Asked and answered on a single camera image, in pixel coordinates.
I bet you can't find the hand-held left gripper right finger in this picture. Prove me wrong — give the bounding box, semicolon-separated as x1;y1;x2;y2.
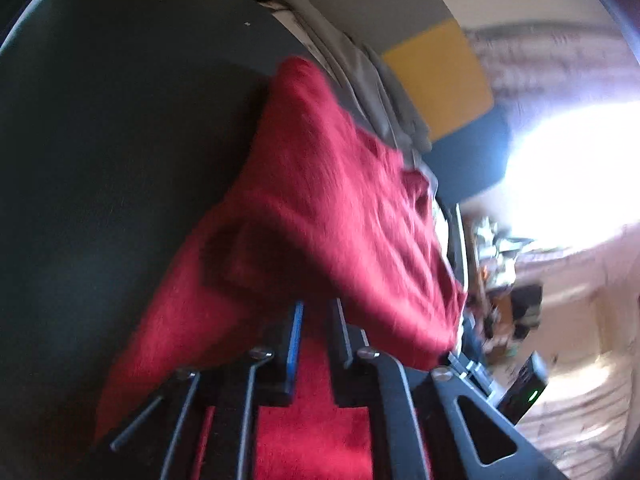
327;297;571;480

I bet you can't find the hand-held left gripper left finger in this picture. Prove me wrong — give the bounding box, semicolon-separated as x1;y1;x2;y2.
107;300;307;480

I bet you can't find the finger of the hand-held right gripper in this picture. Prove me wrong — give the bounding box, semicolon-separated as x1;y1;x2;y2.
440;350;498;401

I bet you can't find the red knitted sweater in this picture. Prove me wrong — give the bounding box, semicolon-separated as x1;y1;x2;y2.
95;55;468;480

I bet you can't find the white ribbed object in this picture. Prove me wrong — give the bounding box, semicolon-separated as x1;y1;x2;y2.
515;360;631;466

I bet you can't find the dark box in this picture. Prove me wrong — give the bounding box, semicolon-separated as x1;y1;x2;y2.
505;282;546;341

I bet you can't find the pile of small shelf clutter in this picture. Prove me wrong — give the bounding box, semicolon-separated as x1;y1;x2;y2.
470;215;526;291

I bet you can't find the bright window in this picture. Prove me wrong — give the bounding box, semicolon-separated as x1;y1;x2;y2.
505;100;640;256

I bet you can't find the grey cloth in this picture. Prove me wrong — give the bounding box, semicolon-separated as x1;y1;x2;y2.
270;0;441;196

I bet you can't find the yellow grey black panel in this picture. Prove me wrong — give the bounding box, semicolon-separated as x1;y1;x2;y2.
300;0;511;206

